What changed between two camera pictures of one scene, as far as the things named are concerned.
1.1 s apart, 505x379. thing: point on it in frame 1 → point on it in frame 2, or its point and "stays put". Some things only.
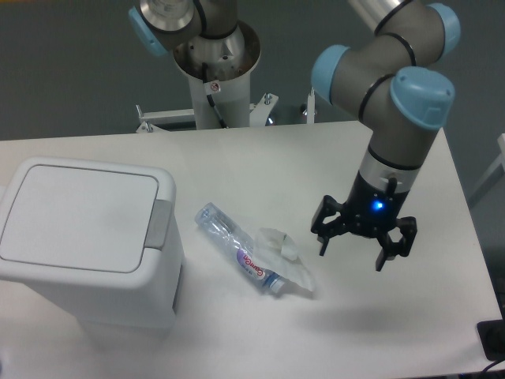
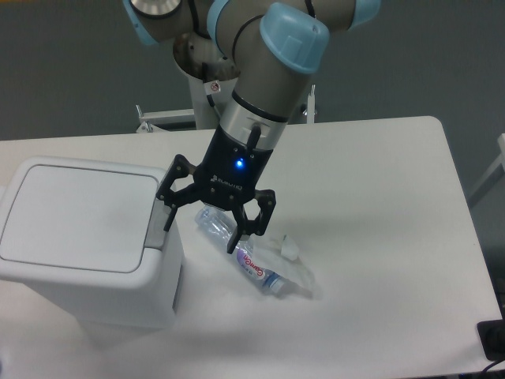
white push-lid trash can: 102,238 stays put
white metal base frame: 259,114 stays put
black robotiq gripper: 372,208 → 230,168
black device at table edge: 492,338 stays put
